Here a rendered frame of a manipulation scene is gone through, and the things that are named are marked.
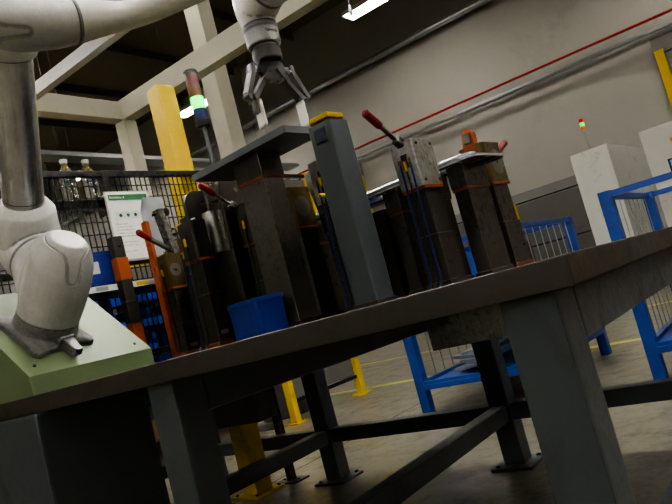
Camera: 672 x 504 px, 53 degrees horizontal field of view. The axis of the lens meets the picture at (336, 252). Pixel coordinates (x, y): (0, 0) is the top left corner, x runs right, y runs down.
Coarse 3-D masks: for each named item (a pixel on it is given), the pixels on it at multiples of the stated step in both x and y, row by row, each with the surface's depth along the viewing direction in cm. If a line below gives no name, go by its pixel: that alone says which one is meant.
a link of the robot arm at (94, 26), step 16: (80, 0) 143; (96, 0) 146; (128, 0) 150; (144, 0) 150; (160, 0) 150; (176, 0) 151; (192, 0) 152; (272, 0) 161; (80, 16) 141; (96, 16) 144; (112, 16) 147; (128, 16) 149; (144, 16) 151; (160, 16) 152; (96, 32) 146; (112, 32) 149
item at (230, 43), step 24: (288, 0) 573; (312, 0) 559; (288, 24) 591; (216, 48) 626; (240, 48) 614; (168, 72) 666; (48, 96) 645; (72, 96) 667; (144, 96) 689; (96, 120) 694; (120, 120) 711
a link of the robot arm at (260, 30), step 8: (248, 24) 168; (256, 24) 168; (264, 24) 168; (272, 24) 169; (248, 32) 169; (256, 32) 168; (264, 32) 168; (272, 32) 169; (248, 40) 169; (256, 40) 168; (264, 40) 168; (272, 40) 169; (280, 40) 171; (248, 48) 170
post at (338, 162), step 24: (336, 120) 156; (312, 144) 158; (336, 144) 154; (336, 168) 154; (336, 192) 155; (360, 192) 156; (336, 216) 155; (360, 216) 153; (360, 240) 152; (360, 264) 152; (384, 264) 155; (360, 288) 153; (384, 288) 153
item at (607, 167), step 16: (608, 144) 900; (576, 160) 918; (592, 160) 905; (608, 160) 892; (624, 160) 940; (640, 160) 1006; (576, 176) 920; (592, 176) 907; (608, 176) 894; (624, 176) 918; (640, 176) 982; (592, 192) 909; (640, 192) 959; (592, 208) 911; (624, 208) 885; (640, 208) 937; (592, 224) 913; (624, 224) 887; (608, 240) 901
